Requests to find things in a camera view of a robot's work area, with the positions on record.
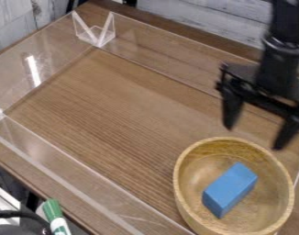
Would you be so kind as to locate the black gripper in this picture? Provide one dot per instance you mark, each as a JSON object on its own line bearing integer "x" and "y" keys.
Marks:
{"x": 267, "y": 85}

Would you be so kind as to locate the blue rectangular block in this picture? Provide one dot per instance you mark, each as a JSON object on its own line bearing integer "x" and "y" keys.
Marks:
{"x": 229, "y": 189}

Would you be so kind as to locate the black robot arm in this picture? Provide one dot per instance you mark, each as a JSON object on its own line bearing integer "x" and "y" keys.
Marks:
{"x": 285, "y": 23}

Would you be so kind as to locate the brown wooden bowl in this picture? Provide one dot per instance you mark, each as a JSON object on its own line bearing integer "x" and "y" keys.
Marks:
{"x": 263, "y": 211}

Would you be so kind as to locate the green and white marker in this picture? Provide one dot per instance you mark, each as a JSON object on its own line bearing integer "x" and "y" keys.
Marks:
{"x": 54, "y": 215}

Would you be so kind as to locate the clear acrylic tray wall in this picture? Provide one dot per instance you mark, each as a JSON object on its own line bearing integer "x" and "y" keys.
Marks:
{"x": 103, "y": 208}

